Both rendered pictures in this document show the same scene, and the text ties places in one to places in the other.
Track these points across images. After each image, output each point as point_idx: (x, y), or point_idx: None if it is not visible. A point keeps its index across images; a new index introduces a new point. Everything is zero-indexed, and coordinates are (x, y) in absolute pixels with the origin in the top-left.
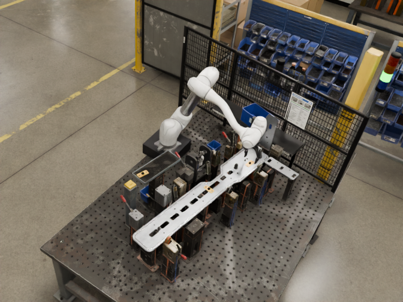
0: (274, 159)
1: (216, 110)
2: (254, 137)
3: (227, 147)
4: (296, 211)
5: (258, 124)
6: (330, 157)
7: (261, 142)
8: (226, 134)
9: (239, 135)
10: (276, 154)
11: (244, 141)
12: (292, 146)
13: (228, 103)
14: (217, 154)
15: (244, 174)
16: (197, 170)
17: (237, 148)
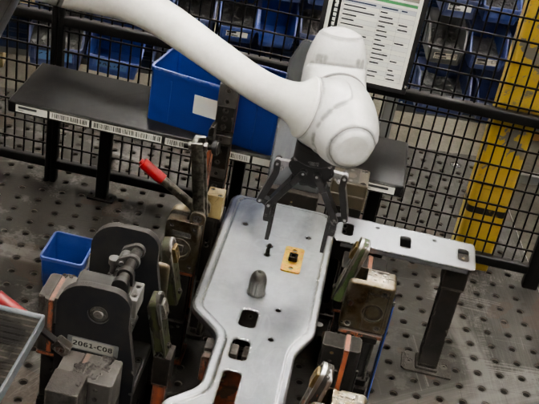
0: (361, 220)
1: (37, 107)
2: (370, 107)
3: (180, 222)
4: (489, 391)
5: (346, 59)
6: (506, 165)
7: (279, 175)
8: (78, 207)
9: (293, 121)
10: (359, 198)
11: (341, 132)
12: (384, 160)
13: (65, 78)
14: (170, 254)
15: (306, 307)
16: (132, 349)
17: (210, 217)
